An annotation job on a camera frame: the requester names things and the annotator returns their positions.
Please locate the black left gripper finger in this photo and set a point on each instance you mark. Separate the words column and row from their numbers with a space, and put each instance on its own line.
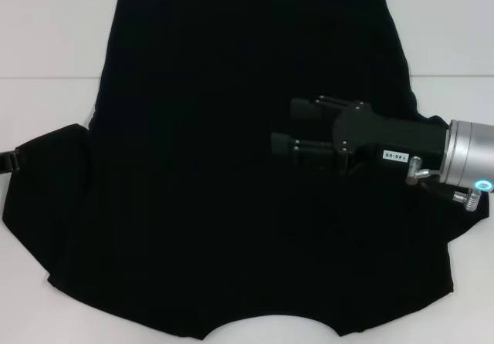
column 9, row 162

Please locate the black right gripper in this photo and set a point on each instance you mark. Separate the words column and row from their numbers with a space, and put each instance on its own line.
column 386, row 135

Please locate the black t-shirt with white print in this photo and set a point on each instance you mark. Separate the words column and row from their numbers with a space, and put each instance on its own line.
column 216, row 147

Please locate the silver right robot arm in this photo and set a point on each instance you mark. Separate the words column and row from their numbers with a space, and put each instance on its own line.
column 469, row 151

